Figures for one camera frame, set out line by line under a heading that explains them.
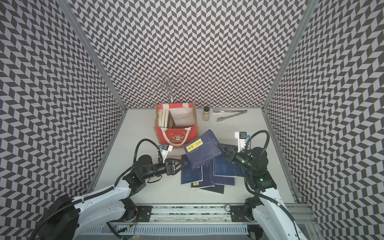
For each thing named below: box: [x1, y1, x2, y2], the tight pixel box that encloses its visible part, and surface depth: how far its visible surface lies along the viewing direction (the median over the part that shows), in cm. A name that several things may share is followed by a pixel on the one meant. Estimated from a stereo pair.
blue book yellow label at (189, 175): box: [181, 154, 203, 185], surface depth 83 cm
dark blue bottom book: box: [199, 184, 225, 194], surface depth 82 cm
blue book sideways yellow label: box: [184, 129, 222, 169], surface depth 73 cm
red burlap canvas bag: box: [153, 103, 199, 148], surface depth 90 cm
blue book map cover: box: [191, 158, 215, 189], surface depth 82 cm
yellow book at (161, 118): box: [158, 110, 165, 128], surface depth 88 cm
